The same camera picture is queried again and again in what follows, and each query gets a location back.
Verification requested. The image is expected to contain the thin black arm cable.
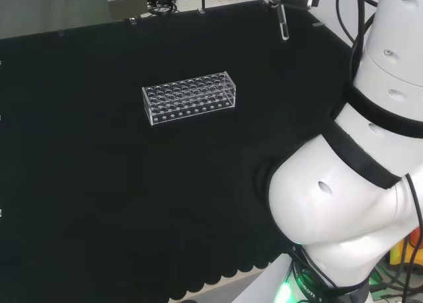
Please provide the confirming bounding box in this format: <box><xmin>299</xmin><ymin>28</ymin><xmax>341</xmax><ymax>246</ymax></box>
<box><xmin>403</xmin><ymin>172</ymin><xmax>423</xmax><ymax>286</ymax></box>

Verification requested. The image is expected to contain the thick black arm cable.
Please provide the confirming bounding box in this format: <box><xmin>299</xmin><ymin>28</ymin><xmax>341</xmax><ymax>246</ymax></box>
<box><xmin>349</xmin><ymin>0</ymin><xmax>378</xmax><ymax>85</ymax></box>

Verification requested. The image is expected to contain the black cable bundle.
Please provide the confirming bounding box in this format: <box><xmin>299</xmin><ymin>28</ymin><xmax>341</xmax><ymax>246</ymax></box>
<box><xmin>147</xmin><ymin>0</ymin><xmax>179</xmax><ymax>17</ymax></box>

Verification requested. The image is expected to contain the grey metal box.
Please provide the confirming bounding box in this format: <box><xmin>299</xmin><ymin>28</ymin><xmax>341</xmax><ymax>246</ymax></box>
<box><xmin>104</xmin><ymin>0</ymin><xmax>148</xmax><ymax>21</ymax></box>

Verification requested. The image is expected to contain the clear glass test tube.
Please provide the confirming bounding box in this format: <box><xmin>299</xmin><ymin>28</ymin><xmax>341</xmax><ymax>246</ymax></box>
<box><xmin>276</xmin><ymin>3</ymin><xmax>291</xmax><ymax>41</ymax></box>

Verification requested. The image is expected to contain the black bench cloth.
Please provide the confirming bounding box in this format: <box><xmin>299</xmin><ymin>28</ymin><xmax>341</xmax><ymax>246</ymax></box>
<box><xmin>0</xmin><ymin>0</ymin><xmax>357</xmax><ymax>303</ymax></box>

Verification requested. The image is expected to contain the yellow stop button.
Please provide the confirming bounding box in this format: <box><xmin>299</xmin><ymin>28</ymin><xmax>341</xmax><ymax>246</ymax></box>
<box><xmin>389</xmin><ymin>228</ymin><xmax>423</xmax><ymax>267</ymax></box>

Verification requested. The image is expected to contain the clear acrylic test tube rack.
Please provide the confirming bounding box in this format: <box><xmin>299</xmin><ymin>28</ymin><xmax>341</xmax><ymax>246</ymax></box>
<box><xmin>141</xmin><ymin>70</ymin><xmax>237</xmax><ymax>127</ymax></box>

